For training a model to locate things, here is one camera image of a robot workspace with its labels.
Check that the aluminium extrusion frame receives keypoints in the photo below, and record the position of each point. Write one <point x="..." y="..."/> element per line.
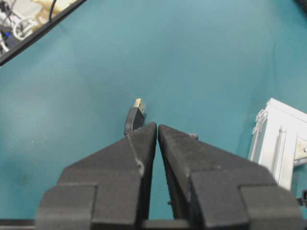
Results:
<point x="279" y="140"/>

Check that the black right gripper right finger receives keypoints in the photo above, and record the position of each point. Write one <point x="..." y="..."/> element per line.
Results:
<point x="219" y="190"/>

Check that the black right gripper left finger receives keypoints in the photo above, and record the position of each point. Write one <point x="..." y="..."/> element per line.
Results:
<point x="108" y="190"/>

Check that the white cables beyond table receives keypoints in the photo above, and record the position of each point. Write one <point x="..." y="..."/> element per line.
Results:
<point x="20" y="18"/>

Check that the black table edge rail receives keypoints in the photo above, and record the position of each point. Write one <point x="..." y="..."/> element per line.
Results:
<point x="31" y="39"/>

